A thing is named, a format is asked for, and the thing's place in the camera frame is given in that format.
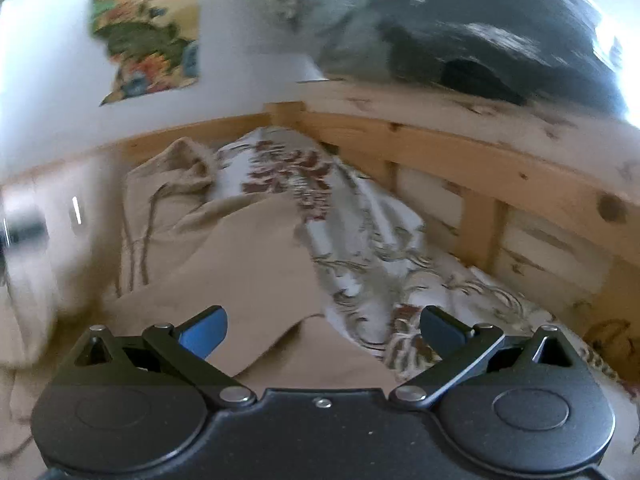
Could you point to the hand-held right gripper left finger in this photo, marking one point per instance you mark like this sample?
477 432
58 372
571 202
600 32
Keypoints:
207 331

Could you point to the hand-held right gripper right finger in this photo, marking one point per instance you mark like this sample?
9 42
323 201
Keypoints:
440 329

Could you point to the floral printed blanket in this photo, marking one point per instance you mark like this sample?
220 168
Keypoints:
350 240

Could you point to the dark grey cloth pile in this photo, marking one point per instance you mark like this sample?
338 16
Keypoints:
500 10

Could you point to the wooden bed frame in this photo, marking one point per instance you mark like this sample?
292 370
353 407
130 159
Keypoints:
450 150

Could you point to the colourful wall poster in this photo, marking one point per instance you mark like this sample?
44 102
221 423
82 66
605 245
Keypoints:
145 25

